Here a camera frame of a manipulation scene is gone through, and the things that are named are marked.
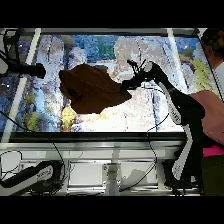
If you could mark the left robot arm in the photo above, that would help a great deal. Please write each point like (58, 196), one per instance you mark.
(30, 175)

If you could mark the magenta garment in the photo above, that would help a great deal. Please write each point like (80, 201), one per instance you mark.
(213, 151)

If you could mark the brown garment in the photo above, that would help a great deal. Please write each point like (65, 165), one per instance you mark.
(91, 90)

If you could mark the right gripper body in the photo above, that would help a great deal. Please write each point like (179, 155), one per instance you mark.
(133, 83)

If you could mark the silver frame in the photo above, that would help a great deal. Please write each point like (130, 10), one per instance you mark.
(112, 174)

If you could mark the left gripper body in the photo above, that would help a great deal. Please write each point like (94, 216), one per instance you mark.
(35, 70)

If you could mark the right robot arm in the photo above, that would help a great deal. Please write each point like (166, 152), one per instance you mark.
(186, 110)

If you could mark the person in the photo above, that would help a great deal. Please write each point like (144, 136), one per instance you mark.
(215, 43)

